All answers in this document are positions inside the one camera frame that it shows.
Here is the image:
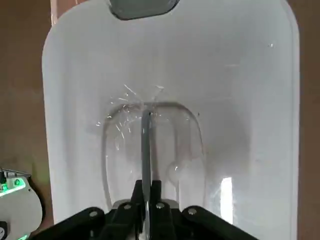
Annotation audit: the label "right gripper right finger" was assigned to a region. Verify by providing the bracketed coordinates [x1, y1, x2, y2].
[149, 180, 258, 240]

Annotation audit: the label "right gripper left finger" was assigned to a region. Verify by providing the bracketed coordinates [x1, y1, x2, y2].
[29, 179, 147, 240]

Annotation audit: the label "white box lid grey clips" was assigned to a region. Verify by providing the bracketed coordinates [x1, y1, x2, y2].
[41, 0, 301, 240]

